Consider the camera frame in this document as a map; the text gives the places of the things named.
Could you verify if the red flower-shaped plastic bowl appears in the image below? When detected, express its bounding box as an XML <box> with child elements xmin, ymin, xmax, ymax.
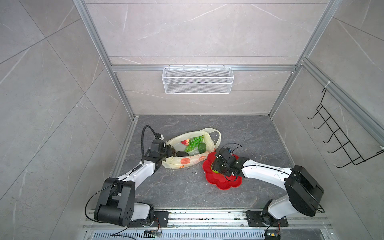
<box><xmin>203</xmin><ymin>152</ymin><xmax>243</xmax><ymax>191</ymax></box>

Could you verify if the cream plastic bag fruit print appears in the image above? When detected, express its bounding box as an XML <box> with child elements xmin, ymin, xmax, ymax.
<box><xmin>162</xmin><ymin>128</ymin><xmax>222</xmax><ymax>170</ymax></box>

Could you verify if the red strawberry fake fruit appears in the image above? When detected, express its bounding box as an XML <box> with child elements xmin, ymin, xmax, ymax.
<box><xmin>181</xmin><ymin>139</ymin><xmax>190</xmax><ymax>146</ymax></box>

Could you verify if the dark green fake fruit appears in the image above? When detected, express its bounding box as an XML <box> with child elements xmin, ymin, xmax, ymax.
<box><xmin>198</xmin><ymin>143</ymin><xmax>207</xmax><ymax>154</ymax></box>

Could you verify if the dark avocado fake fruit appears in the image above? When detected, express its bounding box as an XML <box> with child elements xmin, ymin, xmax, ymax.
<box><xmin>176</xmin><ymin>151</ymin><xmax>189</xmax><ymax>158</ymax></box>

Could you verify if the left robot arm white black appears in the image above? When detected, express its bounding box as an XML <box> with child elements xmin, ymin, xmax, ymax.
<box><xmin>94</xmin><ymin>140</ymin><xmax>173</xmax><ymax>227</ymax></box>

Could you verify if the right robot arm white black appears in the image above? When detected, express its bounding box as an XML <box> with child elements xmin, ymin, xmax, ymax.
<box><xmin>210</xmin><ymin>148</ymin><xmax>325</xmax><ymax>225</ymax></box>

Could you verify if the green grape bunch fake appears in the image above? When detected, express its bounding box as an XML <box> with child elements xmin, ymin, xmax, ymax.
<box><xmin>185</xmin><ymin>136</ymin><xmax>204</xmax><ymax>153</ymax></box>

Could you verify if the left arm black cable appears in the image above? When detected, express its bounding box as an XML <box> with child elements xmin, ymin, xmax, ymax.
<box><xmin>140</xmin><ymin>125</ymin><xmax>160</xmax><ymax>164</ymax></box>

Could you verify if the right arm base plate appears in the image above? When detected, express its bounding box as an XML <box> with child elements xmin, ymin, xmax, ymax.
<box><xmin>245</xmin><ymin>210</ymin><xmax>289</xmax><ymax>227</ymax></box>

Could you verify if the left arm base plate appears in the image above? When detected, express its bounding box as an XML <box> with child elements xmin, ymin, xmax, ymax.
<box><xmin>129</xmin><ymin>211</ymin><xmax>170</xmax><ymax>228</ymax></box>

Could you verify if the white wire mesh basket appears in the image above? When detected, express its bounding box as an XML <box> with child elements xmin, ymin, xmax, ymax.
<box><xmin>162</xmin><ymin>67</ymin><xmax>235</xmax><ymax>95</ymax></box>

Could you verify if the black wire hook rack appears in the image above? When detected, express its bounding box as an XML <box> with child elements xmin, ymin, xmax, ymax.
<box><xmin>307</xmin><ymin>88</ymin><xmax>384</xmax><ymax>169</ymax></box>

